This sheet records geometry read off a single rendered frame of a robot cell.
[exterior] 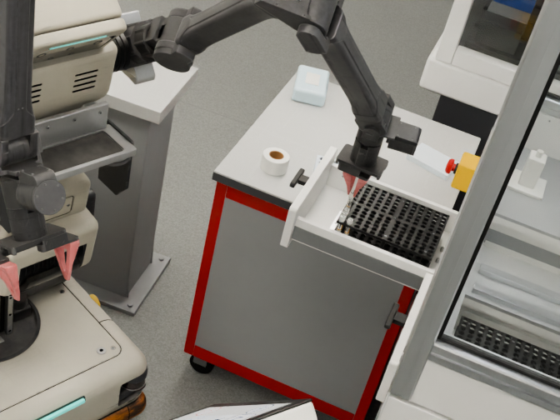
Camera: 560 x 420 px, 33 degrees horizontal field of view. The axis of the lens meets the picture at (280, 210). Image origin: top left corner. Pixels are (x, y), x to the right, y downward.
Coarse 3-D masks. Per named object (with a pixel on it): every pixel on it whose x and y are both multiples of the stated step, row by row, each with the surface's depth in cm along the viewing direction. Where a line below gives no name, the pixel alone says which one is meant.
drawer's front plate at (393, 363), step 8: (424, 280) 193; (424, 288) 191; (424, 296) 189; (416, 304) 187; (416, 312) 185; (408, 320) 183; (408, 328) 181; (400, 336) 179; (408, 336) 179; (400, 344) 177; (400, 352) 175; (392, 360) 174; (392, 368) 174; (384, 376) 176; (392, 376) 175; (384, 384) 177; (384, 392) 178
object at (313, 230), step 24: (336, 168) 225; (336, 192) 227; (408, 192) 222; (312, 216) 218; (336, 216) 219; (456, 216) 220; (312, 240) 208; (336, 240) 206; (360, 264) 206; (384, 264) 204; (408, 264) 202; (432, 264) 213
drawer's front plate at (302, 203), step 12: (324, 156) 221; (324, 168) 218; (312, 180) 213; (324, 180) 225; (300, 192) 208; (312, 192) 215; (300, 204) 205; (288, 216) 204; (300, 216) 210; (288, 228) 206; (288, 240) 208
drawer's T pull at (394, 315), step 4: (396, 304) 188; (392, 308) 187; (396, 308) 187; (392, 312) 186; (396, 312) 186; (400, 312) 187; (388, 316) 185; (392, 316) 185; (396, 316) 186; (400, 316) 186; (404, 316) 186; (388, 320) 184; (392, 320) 184; (396, 320) 185; (400, 320) 185; (404, 320) 185; (388, 324) 183; (400, 324) 185; (404, 324) 185; (388, 328) 183
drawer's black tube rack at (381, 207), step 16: (368, 192) 218; (384, 192) 220; (368, 208) 213; (384, 208) 219; (400, 208) 216; (416, 208) 217; (352, 224) 208; (368, 224) 214; (384, 224) 210; (400, 224) 211; (416, 224) 213; (432, 224) 213; (368, 240) 209; (384, 240) 206; (400, 240) 207; (416, 240) 208; (432, 240) 209; (400, 256) 208; (416, 256) 208; (432, 256) 204
